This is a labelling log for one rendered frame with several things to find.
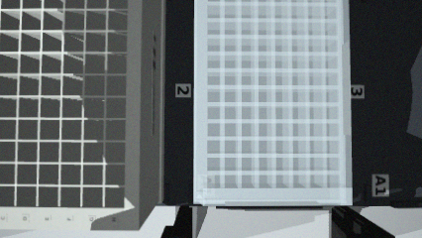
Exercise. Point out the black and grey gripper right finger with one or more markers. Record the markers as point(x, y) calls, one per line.
point(346, 223)

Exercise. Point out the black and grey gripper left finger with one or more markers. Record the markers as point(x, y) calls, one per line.
point(182, 227)

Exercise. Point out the dark grey plate carrier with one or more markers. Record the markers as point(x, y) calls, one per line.
point(386, 104)

